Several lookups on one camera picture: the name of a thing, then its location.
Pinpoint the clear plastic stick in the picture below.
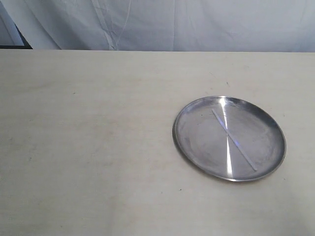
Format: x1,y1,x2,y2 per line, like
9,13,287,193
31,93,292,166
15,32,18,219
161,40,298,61
211,109,257,171

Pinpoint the round stainless steel plate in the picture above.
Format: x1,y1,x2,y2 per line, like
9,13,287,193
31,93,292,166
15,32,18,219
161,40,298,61
172,96,286,182

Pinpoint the white backdrop sheet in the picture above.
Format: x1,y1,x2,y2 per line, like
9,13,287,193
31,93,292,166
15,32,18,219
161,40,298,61
1,0,315,52

